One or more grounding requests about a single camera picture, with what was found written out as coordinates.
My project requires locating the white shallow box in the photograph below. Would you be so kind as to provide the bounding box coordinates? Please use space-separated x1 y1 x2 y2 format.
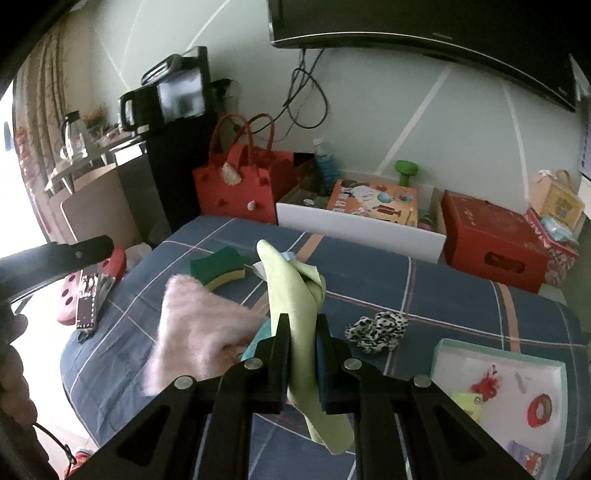
429 338 568 480

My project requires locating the white plastic bag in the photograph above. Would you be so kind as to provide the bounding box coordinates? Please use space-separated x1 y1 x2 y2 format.
124 244 153 271

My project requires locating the green dumbbell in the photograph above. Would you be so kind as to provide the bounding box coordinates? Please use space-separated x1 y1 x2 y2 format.
394 159 419 188

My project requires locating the black flat television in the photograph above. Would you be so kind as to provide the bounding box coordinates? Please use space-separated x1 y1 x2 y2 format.
267 0 578 113

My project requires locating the red perforated slipper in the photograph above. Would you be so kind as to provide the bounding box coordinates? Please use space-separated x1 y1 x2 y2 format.
56 248 127 324

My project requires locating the white board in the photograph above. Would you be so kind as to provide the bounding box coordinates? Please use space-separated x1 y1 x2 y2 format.
276 202 448 265

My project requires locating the black cable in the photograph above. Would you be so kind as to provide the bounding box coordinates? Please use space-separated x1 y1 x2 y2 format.
279 48 331 139

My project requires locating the red felt tote bag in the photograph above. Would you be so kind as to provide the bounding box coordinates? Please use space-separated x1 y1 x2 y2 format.
192 113 296 227

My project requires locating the small red toy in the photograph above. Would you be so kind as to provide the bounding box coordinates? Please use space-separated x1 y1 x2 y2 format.
471 366 503 396

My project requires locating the small carry box with handle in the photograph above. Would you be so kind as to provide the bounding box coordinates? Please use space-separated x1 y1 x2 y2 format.
529 169 575 232

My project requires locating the red tape roll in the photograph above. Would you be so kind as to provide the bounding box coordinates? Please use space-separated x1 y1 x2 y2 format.
527 394 552 428

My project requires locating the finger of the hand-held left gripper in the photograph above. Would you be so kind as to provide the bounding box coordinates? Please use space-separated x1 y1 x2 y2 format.
0 235 115 301

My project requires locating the leopard print scrunchie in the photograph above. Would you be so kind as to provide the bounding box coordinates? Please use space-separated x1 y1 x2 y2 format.
345 311 409 355

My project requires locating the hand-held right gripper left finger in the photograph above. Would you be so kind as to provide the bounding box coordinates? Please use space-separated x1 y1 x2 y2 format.
95 313 293 480

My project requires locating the glass kettle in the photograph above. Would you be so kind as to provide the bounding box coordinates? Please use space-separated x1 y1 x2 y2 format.
60 112 90 161

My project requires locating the pink fluffy towel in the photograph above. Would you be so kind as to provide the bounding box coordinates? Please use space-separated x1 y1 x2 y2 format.
143 274 264 398

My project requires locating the purple cartoon packet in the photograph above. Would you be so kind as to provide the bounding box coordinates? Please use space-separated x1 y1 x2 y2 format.
508 440 550 476

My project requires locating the wooden side table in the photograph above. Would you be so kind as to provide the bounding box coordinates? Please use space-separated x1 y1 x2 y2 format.
44 134 148 245

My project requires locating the green yellow sponge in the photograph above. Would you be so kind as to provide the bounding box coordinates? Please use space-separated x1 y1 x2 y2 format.
190 247 245 292

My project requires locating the patterned curtain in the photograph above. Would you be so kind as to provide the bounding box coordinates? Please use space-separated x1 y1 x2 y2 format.
11 32 65 245

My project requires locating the yellow green snack packet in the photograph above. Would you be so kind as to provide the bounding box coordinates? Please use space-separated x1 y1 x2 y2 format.
450 391 483 422

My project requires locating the black cabinet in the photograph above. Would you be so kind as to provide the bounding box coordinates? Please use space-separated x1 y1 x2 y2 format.
115 117 222 243

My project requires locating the wall calendar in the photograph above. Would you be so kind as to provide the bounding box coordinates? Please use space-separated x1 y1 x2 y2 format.
570 55 591 181

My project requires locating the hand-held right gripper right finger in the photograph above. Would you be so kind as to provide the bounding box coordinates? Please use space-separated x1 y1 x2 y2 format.
315 314 532 480

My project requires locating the red cardboard box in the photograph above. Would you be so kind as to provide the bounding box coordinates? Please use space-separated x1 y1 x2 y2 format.
440 190 550 295

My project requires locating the orange toy box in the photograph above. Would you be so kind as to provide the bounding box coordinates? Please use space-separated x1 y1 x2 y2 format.
325 179 420 228

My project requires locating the teal cloth bag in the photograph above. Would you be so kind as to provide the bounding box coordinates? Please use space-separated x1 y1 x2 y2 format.
240 320 278 363

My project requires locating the yellow-green cloth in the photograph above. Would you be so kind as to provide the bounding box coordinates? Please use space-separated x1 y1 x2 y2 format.
256 239 355 455

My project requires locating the patterned gift bag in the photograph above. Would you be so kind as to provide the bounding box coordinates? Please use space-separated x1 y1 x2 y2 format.
525 208 580 289

